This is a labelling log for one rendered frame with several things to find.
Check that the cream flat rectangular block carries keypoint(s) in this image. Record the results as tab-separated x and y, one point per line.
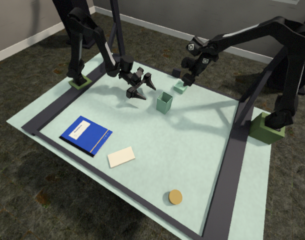
121	157

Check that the tan round disc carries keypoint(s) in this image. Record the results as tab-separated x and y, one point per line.
175	197

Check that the blue notebook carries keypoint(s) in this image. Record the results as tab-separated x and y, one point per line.
86	135

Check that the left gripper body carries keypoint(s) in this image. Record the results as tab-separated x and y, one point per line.
196	71

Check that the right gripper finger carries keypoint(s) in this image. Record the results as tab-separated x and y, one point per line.
150	84
137	95

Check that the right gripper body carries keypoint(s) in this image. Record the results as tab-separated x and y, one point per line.
138	83

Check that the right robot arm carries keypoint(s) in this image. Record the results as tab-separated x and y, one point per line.
76	21

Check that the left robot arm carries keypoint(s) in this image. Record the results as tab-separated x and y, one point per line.
278	27

